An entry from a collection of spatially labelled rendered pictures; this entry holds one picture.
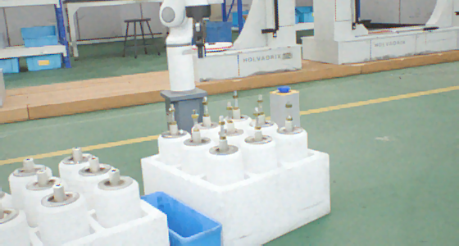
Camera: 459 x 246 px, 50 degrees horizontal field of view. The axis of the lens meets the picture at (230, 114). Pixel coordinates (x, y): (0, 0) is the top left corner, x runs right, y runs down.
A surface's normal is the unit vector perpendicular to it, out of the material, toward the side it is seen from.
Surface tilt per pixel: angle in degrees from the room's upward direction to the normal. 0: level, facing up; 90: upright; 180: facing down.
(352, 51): 90
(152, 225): 90
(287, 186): 90
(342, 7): 90
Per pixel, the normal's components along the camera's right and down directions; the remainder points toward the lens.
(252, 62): 0.37, 0.18
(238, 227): 0.62, 0.14
